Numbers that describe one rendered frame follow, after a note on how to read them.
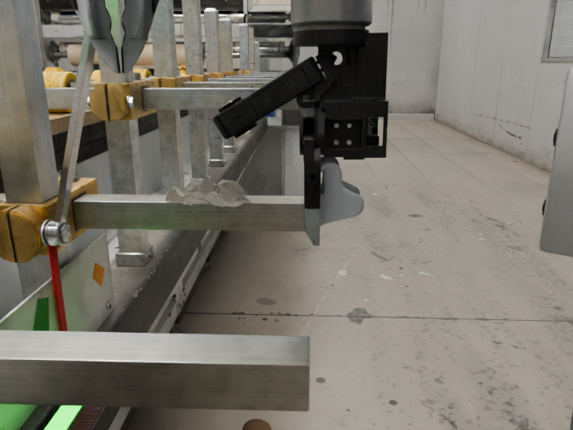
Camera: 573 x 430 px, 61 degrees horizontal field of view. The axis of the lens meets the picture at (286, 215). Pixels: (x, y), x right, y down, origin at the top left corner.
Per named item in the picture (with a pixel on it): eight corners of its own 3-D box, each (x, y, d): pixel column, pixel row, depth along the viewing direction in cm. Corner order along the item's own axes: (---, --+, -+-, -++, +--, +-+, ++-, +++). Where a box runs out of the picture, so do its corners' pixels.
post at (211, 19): (224, 177, 151) (218, 8, 137) (222, 179, 148) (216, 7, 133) (213, 177, 151) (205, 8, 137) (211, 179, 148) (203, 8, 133)
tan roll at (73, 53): (290, 66, 298) (290, 43, 295) (289, 66, 287) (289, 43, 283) (60, 65, 303) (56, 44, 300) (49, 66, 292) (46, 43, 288)
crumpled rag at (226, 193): (256, 190, 54) (255, 169, 54) (249, 207, 48) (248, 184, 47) (176, 189, 55) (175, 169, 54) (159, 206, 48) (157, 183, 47)
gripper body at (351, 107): (386, 165, 46) (392, 27, 42) (293, 166, 46) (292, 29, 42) (374, 151, 53) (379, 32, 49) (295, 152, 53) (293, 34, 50)
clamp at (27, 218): (101, 219, 58) (97, 177, 56) (43, 264, 45) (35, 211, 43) (54, 218, 58) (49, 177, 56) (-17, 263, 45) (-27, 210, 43)
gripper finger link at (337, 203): (363, 254, 49) (367, 164, 46) (304, 255, 49) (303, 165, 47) (361, 244, 52) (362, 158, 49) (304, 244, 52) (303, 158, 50)
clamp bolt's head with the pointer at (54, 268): (87, 356, 50) (71, 216, 46) (76, 369, 48) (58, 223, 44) (70, 355, 50) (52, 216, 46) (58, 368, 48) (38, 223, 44)
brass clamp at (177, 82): (193, 101, 102) (193, 76, 101) (178, 106, 89) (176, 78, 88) (164, 101, 103) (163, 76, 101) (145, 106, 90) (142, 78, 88)
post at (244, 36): (251, 136, 222) (248, 23, 208) (250, 138, 219) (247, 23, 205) (243, 136, 222) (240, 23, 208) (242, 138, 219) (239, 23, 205)
